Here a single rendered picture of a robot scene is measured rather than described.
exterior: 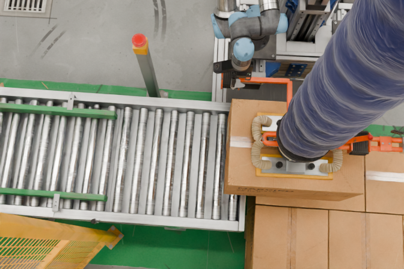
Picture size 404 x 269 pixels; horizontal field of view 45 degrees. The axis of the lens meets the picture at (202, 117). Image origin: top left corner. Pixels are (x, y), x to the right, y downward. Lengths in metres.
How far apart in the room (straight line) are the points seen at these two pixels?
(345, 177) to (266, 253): 0.68
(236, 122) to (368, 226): 1.01
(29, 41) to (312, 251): 2.38
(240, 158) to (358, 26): 1.29
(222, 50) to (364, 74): 2.23
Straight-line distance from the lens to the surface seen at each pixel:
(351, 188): 2.25
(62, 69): 3.55
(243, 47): 1.80
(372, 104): 1.18
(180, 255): 3.20
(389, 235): 2.85
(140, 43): 2.38
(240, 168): 2.17
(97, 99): 2.79
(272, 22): 1.88
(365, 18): 0.96
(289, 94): 2.13
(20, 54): 3.68
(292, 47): 2.50
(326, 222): 2.75
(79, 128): 2.81
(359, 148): 2.13
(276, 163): 2.14
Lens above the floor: 3.20
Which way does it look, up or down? 75 degrees down
